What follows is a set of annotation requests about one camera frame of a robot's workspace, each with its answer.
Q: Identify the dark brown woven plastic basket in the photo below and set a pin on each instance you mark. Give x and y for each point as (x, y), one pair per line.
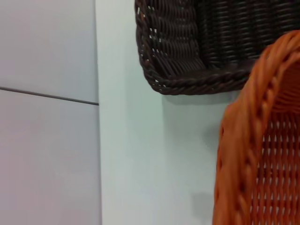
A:
(211, 35)

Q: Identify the orange woven plastic basket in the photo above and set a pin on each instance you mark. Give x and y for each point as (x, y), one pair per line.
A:
(257, 152)

